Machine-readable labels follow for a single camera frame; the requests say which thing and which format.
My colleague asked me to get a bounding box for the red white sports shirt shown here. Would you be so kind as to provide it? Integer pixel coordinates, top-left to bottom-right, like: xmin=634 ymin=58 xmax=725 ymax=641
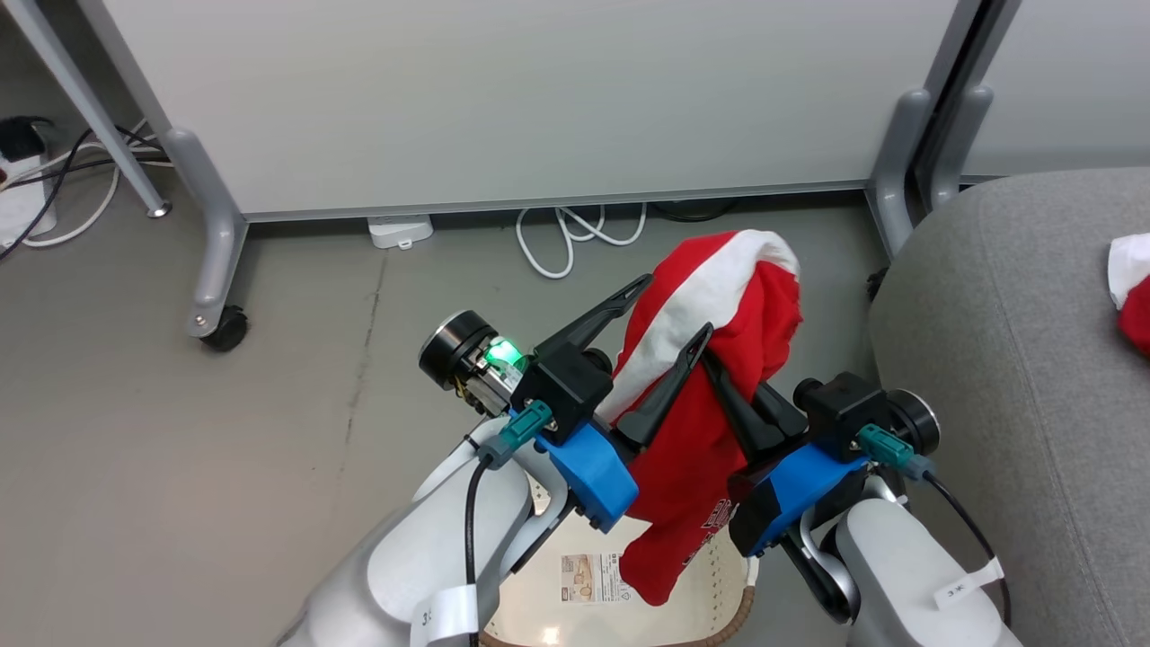
xmin=593 ymin=229 xmax=803 ymax=607

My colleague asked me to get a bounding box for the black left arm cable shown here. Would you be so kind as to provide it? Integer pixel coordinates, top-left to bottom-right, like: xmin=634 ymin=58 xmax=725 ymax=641
xmin=462 ymin=456 xmax=491 ymax=647

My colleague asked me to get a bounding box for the narrow white partition panel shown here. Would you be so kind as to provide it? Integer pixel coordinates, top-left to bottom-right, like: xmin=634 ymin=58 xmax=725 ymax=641
xmin=961 ymin=0 xmax=1150 ymax=178

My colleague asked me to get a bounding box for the black cable by table leg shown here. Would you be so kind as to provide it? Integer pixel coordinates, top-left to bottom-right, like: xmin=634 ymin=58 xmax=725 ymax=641
xmin=0 ymin=126 xmax=172 ymax=263

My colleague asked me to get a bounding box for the black caster wheel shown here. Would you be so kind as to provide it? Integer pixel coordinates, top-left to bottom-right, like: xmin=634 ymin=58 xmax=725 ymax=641
xmin=199 ymin=306 xmax=250 ymax=353

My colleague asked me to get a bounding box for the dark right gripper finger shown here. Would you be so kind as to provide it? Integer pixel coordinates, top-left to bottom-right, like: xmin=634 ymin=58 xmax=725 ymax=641
xmin=701 ymin=350 xmax=784 ymax=461
xmin=755 ymin=382 xmax=809 ymax=441

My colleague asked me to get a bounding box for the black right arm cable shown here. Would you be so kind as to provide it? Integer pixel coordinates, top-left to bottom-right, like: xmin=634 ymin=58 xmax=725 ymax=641
xmin=925 ymin=472 xmax=1013 ymax=630

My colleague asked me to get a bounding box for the large white partition panel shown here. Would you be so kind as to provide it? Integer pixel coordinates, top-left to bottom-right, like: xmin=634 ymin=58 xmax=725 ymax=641
xmin=76 ymin=0 xmax=985 ymax=223

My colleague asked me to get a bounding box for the white cable by table leg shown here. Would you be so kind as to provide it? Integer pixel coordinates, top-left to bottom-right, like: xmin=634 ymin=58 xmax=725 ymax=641
xmin=20 ymin=117 xmax=172 ymax=249

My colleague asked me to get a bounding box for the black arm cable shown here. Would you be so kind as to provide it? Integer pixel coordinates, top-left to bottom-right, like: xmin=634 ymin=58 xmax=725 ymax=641
xmin=462 ymin=456 xmax=491 ymax=647
xmin=925 ymin=472 xmax=1013 ymax=630

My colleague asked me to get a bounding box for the teal camera connector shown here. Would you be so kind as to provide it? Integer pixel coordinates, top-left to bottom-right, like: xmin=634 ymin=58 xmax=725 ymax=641
xmin=856 ymin=424 xmax=935 ymax=480
xmin=476 ymin=400 xmax=553 ymax=468

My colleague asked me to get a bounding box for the teal right camera connector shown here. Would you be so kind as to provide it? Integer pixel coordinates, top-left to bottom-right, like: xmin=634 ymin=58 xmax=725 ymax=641
xmin=856 ymin=424 xmax=935 ymax=480

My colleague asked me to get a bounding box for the thin grey metal table leg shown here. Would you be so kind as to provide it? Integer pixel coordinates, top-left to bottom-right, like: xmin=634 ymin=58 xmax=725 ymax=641
xmin=4 ymin=0 xmax=173 ymax=219

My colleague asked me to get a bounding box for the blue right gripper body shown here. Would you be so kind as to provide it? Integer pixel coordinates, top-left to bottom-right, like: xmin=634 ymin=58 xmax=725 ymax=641
xmin=730 ymin=389 xmax=942 ymax=556

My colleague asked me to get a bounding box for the teal left camera connector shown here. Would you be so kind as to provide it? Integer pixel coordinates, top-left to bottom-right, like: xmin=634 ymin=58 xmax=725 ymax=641
xmin=476 ymin=400 xmax=553 ymax=468

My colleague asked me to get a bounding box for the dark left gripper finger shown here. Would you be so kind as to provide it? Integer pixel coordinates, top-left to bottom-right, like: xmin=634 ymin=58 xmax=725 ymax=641
xmin=615 ymin=323 xmax=715 ymax=450
xmin=535 ymin=274 xmax=654 ymax=360

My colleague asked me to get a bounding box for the grey fabric sofa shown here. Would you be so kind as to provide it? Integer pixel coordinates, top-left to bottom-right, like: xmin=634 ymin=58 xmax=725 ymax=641
xmin=867 ymin=166 xmax=1150 ymax=647

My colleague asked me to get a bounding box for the small red white garment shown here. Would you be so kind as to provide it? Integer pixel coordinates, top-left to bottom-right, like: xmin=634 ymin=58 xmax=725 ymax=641
xmin=1107 ymin=232 xmax=1150 ymax=356

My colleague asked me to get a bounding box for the black floor cable under panel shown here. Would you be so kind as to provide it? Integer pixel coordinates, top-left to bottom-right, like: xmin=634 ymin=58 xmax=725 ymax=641
xmin=651 ymin=198 xmax=742 ymax=223

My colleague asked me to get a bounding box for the looped white cable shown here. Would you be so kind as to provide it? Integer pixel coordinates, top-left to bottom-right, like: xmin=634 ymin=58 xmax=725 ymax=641
xmin=515 ymin=203 xmax=648 ymax=279

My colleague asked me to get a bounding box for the white power strip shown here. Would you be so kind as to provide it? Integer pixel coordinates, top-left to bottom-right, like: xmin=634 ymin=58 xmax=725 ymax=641
xmin=0 ymin=153 xmax=59 ymax=249

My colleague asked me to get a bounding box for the white plastic laundry basket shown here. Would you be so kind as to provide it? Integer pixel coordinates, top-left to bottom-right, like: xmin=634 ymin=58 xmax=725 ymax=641
xmin=479 ymin=476 xmax=760 ymax=647

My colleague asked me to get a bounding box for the white power adapter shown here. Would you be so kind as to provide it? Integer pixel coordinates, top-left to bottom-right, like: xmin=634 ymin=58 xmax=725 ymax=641
xmin=367 ymin=214 xmax=434 ymax=250

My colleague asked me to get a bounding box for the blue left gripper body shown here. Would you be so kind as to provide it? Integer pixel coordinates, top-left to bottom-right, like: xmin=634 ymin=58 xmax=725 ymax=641
xmin=419 ymin=309 xmax=641 ymax=533

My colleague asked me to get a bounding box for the grey partition leg with caster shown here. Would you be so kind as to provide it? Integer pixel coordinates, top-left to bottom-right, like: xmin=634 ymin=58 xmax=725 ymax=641
xmin=162 ymin=126 xmax=248 ymax=338

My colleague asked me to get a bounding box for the black power plug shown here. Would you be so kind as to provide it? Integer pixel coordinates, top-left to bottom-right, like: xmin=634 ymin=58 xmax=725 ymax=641
xmin=0 ymin=117 xmax=55 ymax=164

